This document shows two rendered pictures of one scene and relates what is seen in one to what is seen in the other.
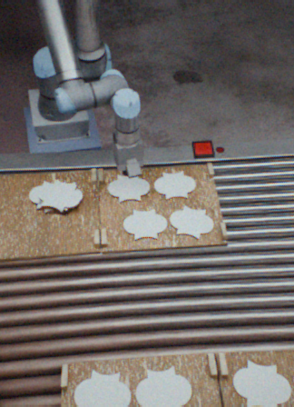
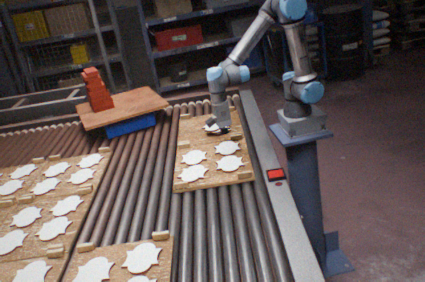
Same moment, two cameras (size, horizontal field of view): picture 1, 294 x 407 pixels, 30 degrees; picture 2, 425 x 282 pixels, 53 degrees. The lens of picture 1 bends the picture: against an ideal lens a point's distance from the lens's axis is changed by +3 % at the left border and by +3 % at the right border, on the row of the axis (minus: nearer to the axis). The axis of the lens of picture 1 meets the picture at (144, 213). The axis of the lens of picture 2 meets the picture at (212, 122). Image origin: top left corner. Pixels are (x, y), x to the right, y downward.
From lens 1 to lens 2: 233 cm
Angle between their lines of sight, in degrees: 77
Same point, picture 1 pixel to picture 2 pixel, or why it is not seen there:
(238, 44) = not seen: outside the picture
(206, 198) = (217, 178)
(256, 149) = (282, 202)
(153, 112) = not seen: outside the picture
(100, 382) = (96, 158)
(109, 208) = (210, 145)
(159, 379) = (88, 173)
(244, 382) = (72, 199)
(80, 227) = (196, 140)
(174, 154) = (269, 164)
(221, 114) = not seen: outside the picture
